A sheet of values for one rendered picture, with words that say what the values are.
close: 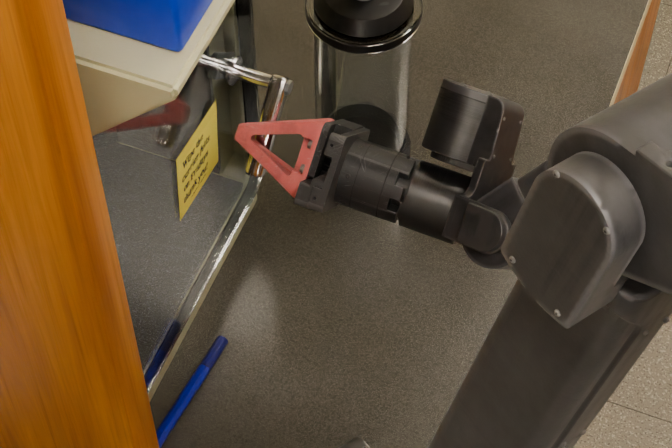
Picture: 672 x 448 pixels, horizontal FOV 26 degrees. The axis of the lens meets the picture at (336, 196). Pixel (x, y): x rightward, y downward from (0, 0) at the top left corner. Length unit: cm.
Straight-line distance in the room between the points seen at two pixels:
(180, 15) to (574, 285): 37
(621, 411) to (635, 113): 196
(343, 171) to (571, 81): 48
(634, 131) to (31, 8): 31
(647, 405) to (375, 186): 136
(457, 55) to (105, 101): 79
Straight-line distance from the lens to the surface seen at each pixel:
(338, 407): 135
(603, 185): 49
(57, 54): 74
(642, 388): 249
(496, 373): 66
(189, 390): 136
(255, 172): 124
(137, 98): 85
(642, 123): 50
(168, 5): 81
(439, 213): 117
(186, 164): 120
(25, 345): 99
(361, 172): 118
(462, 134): 116
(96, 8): 85
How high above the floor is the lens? 214
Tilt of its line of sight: 54 degrees down
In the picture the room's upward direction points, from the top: straight up
